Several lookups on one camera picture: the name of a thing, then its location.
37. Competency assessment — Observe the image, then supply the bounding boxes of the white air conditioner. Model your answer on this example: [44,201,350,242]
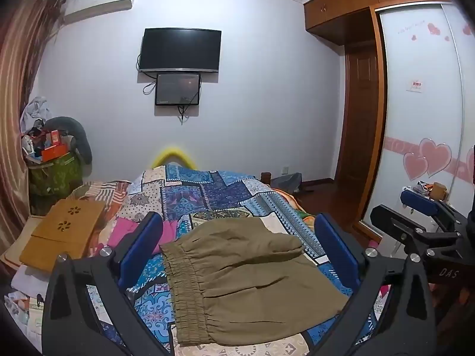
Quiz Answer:
[63,0,137,26]

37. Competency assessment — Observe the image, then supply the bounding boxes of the khaki pants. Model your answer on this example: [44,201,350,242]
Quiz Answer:
[159,217,351,347]

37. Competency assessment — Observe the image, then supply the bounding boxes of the grey pillow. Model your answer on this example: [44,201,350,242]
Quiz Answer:
[46,117,93,164]

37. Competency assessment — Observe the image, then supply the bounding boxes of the small black wall monitor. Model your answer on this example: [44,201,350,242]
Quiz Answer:
[155,73,202,106]

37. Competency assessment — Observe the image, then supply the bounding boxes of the wooden lap table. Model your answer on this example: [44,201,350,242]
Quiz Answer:
[18,198,106,273]

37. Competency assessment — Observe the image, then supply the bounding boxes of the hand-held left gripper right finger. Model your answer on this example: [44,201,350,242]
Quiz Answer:
[302,213,436,356]

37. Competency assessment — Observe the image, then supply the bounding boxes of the wooden overhead cabinet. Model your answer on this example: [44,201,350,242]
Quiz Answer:
[302,0,475,38]

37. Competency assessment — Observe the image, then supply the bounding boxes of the green patterned bag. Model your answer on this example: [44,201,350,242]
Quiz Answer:
[29,152,84,198]

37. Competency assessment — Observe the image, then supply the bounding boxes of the black wall television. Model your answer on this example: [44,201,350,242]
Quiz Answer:
[138,28,222,73]

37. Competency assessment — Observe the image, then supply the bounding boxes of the striped orange cloth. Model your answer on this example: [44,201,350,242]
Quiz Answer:
[70,181,131,209]

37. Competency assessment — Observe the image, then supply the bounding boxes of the blue patchwork bed sheet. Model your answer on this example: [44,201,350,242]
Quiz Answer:
[70,163,375,356]

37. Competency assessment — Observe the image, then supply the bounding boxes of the white heart wardrobe door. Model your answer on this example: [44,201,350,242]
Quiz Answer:
[375,2,475,240]

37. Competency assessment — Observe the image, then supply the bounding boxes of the yellow curved object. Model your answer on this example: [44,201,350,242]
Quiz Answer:
[152,146,198,168]

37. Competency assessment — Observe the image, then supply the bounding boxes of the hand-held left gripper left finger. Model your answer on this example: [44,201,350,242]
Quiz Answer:
[42,211,175,356]

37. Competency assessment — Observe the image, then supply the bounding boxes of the grey bag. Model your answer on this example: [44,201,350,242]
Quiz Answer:
[271,172,304,194]

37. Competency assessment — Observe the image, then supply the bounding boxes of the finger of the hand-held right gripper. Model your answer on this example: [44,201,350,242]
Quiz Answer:
[400,189,470,231]
[370,205,461,257]

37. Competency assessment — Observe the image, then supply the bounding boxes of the wooden door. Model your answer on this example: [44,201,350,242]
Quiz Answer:
[334,7,384,183]

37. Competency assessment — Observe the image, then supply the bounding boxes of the white folded cloth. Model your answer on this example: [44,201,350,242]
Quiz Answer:
[10,263,50,299]

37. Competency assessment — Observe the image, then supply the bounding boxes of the grey white cloth heap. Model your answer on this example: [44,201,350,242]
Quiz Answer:
[20,96,51,131]

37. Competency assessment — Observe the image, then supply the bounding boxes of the orange box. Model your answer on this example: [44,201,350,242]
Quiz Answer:
[41,144,71,162]

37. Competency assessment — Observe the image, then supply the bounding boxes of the striped brown curtain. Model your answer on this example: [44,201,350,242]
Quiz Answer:
[0,0,67,238]

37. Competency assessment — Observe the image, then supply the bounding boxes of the pink cloth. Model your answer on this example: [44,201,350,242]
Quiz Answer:
[107,217,177,248]

